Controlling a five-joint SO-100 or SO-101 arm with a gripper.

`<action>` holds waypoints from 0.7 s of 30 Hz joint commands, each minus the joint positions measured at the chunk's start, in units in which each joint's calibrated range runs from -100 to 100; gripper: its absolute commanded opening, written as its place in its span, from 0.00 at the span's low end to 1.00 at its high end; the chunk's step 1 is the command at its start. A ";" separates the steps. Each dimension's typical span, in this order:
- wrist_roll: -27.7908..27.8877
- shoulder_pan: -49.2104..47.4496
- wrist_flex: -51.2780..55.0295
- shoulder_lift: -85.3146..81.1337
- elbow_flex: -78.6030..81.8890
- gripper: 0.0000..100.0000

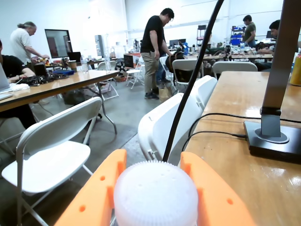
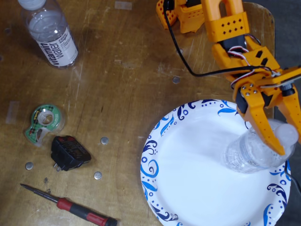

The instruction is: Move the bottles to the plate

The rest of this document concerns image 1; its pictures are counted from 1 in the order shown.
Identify white folding chair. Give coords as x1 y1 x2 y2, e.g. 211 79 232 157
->
1 96 103 226
172 58 204 91
213 61 258 81

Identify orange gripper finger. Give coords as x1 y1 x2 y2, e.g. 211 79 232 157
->
54 149 127 226
180 151 256 226

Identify man green shirt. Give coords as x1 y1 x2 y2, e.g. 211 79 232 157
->
243 15 257 48

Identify yellow can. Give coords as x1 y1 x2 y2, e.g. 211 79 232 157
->
289 53 301 85

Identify folded white chair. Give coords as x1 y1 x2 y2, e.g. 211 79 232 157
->
137 93 196 163
188 75 218 114

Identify long brown work table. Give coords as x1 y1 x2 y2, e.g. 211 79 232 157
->
0 70 120 135

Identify man black shirt khaki trousers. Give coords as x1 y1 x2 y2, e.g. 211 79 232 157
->
140 8 175 100

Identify thick black cable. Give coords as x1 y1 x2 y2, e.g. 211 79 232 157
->
162 0 225 163

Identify seated person black shirt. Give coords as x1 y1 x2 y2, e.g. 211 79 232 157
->
0 39 40 130

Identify clear water bottle white cap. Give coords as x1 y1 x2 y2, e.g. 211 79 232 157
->
113 161 199 226

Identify man white shirt ponytail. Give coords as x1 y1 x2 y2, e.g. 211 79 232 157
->
9 21 50 71

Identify brown paper bag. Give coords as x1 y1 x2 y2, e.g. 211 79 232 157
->
158 86 174 102

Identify black desk cable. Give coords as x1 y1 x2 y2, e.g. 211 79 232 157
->
188 113 301 140
181 131 247 153

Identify seated dark haired person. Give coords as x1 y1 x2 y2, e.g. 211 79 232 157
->
255 20 282 64

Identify silver laptop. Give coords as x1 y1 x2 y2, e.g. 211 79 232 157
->
0 63 15 101

